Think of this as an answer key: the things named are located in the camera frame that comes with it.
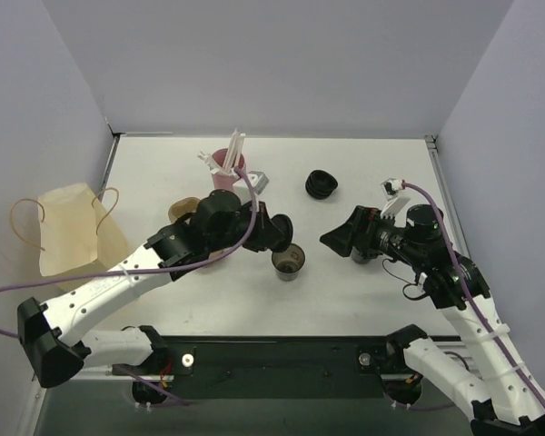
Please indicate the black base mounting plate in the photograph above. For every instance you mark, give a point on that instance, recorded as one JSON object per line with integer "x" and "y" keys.
{"x": 275, "y": 368}

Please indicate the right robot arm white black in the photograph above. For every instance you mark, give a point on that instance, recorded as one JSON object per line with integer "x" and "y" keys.
{"x": 502, "y": 398}

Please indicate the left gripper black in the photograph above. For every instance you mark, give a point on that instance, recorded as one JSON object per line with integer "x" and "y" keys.
{"x": 263, "y": 228}

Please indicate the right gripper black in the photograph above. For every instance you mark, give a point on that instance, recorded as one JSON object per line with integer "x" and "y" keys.
{"x": 357, "y": 230}

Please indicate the stack of black lids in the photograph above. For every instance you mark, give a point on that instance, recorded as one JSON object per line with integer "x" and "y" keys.
{"x": 320, "y": 184}

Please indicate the white paper straw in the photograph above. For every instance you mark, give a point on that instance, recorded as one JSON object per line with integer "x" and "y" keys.
{"x": 231, "y": 152}
{"x": 239, "y": 149}

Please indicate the black cup lid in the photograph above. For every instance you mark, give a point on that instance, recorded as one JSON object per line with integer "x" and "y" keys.
{"x": 284, "y": 223}

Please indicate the dark translucent coffee cup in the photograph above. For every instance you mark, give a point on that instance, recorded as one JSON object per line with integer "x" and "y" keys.
{"x": 288, "y": 264}

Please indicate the brown cardboard cup carrier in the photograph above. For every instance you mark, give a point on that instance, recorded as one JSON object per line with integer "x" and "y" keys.
{"x": 180, "y": 213}

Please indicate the pink straw holder cup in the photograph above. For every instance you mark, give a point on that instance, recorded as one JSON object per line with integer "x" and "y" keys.
{"x": 223, "y": 181}

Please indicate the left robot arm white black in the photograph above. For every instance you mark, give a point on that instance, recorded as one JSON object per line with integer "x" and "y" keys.
{"x": 59, "y": 336}

